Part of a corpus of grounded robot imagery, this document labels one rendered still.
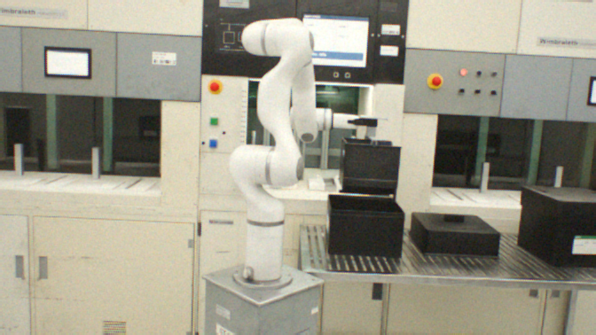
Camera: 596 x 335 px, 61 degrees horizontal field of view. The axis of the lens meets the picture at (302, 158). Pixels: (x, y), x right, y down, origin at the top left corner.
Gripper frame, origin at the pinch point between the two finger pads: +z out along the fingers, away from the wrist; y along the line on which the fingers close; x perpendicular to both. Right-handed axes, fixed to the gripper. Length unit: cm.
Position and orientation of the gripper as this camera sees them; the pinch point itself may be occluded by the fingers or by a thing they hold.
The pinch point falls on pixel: (372, 121)
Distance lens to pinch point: 198.9
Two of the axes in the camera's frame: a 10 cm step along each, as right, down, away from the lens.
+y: 0.0, 1.3, -9.9
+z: 10.0, 0.5, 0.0
